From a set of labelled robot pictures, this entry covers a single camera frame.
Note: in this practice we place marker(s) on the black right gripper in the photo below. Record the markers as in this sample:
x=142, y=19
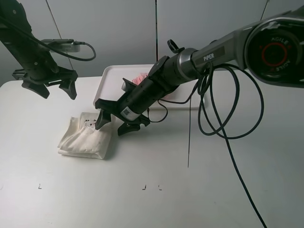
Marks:
x=128, y=108

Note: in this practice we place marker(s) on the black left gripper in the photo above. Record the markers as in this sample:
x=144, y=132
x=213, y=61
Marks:
x=37, y=71

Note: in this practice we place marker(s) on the white towel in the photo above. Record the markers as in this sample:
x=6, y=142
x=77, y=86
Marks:
x=83, y=140

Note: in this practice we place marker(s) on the pink towel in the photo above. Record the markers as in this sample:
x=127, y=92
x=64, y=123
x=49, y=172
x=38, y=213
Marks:
x=141, y=77

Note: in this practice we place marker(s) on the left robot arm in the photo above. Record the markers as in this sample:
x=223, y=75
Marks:
x=16, y=33

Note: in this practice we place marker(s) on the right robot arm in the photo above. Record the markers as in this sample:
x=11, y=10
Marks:
x=272, y=50

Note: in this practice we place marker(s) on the white rectangular tray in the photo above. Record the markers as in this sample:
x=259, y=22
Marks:
x=110, y=87

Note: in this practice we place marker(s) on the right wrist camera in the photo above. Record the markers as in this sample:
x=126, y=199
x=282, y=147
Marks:
x=128, y=86

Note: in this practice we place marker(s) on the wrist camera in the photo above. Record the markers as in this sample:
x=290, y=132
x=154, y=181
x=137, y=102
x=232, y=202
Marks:
x=62, y=45
x=128, y=86

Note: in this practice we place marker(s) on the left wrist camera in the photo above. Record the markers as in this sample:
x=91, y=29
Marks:
x=62, y=45

